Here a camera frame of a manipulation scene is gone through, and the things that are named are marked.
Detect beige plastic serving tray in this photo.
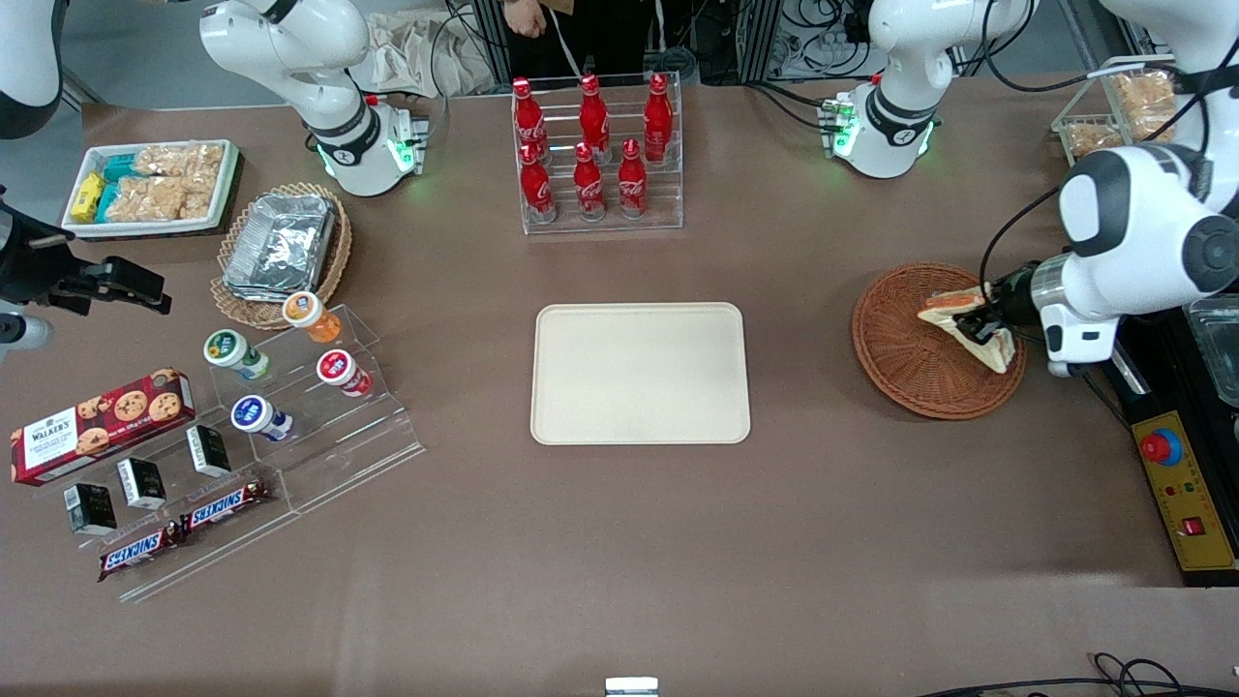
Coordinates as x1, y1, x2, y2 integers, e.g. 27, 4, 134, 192
530, 302, 752, 446

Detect stacked aluminium foil containers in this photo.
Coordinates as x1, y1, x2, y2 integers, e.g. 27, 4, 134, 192
222, 194, 338, 302

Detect light woven wicker basket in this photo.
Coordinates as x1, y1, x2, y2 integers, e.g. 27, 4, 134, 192
211, 182, 353, 332

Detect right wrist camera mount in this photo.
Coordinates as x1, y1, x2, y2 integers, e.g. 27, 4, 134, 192
0, 313, 55, 354

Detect triangular sandwich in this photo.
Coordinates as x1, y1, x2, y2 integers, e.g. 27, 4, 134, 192
918, 288, 1018, 376

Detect clear bagged rice cracker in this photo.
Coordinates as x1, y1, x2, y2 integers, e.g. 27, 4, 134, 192
179, 174, 221, 220
136, 143, 226, 181
106, 177, 187, 223

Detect Snickers chocolate bar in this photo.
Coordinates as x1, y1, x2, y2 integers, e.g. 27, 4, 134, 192
97, 523, 186, 583
179, 479, 273, 534

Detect blue cap yogurt bottle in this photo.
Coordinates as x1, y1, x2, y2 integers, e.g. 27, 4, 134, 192
230, 395, 295, 444

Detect bagged crispy snack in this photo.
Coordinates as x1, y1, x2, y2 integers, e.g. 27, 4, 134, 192
1128, 106, 1184, 144
1111, 71, 1179, 113
1065, 121, 1130, 162

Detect white wire rack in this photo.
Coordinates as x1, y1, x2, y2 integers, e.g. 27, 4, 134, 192
1051, 55, 1211, 167

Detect orange cap yogurt bottle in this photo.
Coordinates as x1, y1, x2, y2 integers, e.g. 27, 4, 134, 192
283, 290, 343, 346

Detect clear glass container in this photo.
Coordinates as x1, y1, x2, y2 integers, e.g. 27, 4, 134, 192
1188, 297, 1239, 409

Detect yellow snack pack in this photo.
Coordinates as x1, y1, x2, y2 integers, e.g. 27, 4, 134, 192
71, 172, 106, 224

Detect thin black floor cable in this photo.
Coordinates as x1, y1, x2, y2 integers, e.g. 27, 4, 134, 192
915, 653, 1239, 697

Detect large round brown wicker basket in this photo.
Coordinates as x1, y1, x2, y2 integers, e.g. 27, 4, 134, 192
852, 263, 1028, 421

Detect small black box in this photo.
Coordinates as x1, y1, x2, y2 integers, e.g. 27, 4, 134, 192
186, 424, 234, 478
64, 482, 119, 536
116, 457, 168, 511

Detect red cap yogurt bottle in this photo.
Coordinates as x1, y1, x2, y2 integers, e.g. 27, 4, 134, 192
317, 349, 374, 399

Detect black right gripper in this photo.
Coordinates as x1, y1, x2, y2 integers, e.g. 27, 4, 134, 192
0, 194, 173, 317

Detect yellow emergency stop control box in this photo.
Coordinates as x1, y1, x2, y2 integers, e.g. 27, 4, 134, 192
1131, 411, 1239, 588

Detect green cap yogurt bottle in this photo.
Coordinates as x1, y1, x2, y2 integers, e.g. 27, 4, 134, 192
203, 329, 273, 381

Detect red Walkers cookie box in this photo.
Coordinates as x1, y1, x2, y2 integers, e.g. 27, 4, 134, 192
10, 368, 196, 487

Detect red cola bottle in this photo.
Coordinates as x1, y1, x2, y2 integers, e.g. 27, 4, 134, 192
519, 143, 559, 224
512, 77, 549, 161
573, 142, 608, 222
644, 73, 675, 164
579, 74, 612, 161
618, 138, 650, 219

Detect white rectangular snack tray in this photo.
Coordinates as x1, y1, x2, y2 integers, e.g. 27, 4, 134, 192
61, 138, 242, 240

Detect clear acrylic step display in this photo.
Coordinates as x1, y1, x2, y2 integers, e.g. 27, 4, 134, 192
34, 407, 303, 603
207, 305, 427, 515

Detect beige cloth bag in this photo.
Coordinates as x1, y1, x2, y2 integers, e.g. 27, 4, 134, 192
348, 12, 497, 99

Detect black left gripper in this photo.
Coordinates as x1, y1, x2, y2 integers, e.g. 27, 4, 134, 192
953, 263, 1045, 348

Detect clear acrylic bottle rack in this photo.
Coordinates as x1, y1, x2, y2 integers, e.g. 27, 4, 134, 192
510, 71, 684, 236

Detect bystander bare hand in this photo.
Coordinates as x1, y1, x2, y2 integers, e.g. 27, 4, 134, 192
502, 0, 549, 40

